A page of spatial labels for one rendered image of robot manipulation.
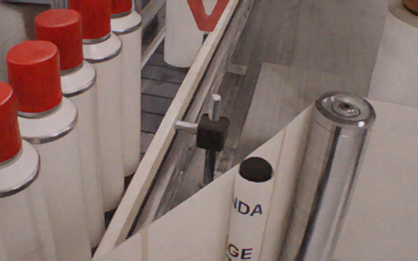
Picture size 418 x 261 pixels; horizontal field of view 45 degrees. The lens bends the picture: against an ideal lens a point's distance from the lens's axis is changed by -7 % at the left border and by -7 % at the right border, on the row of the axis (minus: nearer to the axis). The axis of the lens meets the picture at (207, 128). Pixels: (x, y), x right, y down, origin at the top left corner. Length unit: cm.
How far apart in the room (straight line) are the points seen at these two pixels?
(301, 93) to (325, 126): 40
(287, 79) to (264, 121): 11
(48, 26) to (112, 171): 17
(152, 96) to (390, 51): 30
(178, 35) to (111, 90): 29
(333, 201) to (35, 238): 18
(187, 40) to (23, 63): 42
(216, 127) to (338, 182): 24
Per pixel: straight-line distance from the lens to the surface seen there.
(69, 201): 36
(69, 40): 36
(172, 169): 55
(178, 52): 71
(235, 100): 76
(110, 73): 41
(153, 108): 64
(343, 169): 32
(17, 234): 31
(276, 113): 65
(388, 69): 52
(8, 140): 28
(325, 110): 31
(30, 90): 31
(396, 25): 50
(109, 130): 44
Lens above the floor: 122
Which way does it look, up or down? 34 degrees down
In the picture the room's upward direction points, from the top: 5 degrees clockwise
